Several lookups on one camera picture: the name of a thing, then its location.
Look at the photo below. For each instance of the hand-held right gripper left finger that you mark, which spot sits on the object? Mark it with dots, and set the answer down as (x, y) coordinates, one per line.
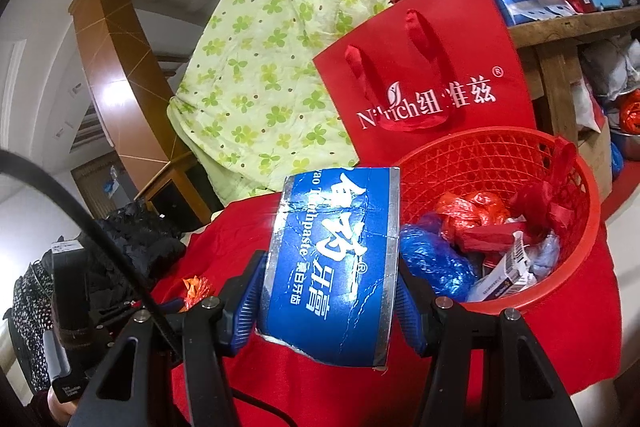
(247, 302)

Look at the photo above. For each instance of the blue toothpaste box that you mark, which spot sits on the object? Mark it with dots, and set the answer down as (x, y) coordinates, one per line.
(330, 267)

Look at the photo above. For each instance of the small white box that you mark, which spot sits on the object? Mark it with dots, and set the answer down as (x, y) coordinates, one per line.
(515, 257)

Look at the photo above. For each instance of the metal bowl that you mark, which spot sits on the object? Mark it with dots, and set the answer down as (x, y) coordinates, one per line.
(627, 139)

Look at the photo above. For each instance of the curved wooden frame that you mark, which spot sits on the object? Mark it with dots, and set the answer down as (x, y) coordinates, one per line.
(115, 72)

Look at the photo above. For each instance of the dark dotted cloth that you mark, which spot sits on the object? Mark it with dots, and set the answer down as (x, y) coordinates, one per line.
(30, 322)

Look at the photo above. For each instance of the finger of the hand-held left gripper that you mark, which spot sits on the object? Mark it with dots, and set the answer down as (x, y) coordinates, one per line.
(150, 307)

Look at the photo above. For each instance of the grey bag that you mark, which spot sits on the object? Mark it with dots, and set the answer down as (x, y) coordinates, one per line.
(610, 67)

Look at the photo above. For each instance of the orange foil wrapper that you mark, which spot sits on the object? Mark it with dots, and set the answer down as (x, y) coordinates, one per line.
(195, 289)

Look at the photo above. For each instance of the orange-red plastic wrapper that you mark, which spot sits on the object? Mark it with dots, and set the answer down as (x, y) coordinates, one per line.
(470, 212)

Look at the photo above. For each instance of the orange plastic bag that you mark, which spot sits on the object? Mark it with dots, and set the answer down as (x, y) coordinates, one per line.
(631, 112)

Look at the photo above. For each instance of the blue plastic wrapper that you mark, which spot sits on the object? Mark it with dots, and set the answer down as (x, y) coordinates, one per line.
(435, 257)

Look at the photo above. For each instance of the white and blue printed box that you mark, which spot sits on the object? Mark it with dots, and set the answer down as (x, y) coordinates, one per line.
(535, 9)

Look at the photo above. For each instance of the red paper gift bag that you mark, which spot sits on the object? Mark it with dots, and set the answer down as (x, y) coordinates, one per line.
(450, 57)

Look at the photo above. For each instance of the wooden cabinet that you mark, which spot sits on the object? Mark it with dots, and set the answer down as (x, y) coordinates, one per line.
(95, 177)

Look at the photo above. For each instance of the white face mask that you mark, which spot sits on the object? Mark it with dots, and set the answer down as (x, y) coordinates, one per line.
(547, 254)

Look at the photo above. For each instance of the red cloth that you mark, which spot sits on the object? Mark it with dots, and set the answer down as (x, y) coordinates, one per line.
(310, 392)

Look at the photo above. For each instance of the red plastic lattice basket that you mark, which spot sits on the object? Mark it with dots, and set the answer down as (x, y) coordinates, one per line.
(560, 289)

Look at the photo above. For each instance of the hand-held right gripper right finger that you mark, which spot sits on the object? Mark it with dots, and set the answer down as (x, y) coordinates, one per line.
(410, 312)

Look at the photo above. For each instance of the wooden table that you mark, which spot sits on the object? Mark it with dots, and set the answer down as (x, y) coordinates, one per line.
(555, 77)

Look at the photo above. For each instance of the green clover print quilt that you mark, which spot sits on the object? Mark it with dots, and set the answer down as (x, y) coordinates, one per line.
(275, 57)

